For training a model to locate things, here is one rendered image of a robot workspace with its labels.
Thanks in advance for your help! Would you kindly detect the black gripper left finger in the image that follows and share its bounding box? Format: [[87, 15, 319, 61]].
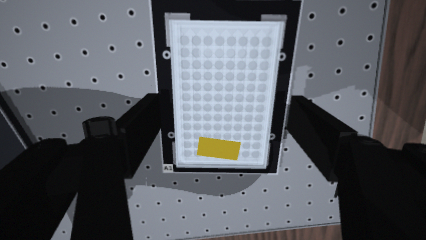
[[0, 93, 161, 240]]

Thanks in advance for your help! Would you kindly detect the grey perforated base plate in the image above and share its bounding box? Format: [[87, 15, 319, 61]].
[[0, 0, 390, 240]]

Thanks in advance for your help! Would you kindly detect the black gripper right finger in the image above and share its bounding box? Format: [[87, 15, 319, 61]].
[[287, 95, 426, 240]]

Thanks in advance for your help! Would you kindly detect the clear plastic rectangular lid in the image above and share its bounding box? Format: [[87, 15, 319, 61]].
[[169, 20, 284, 169]]

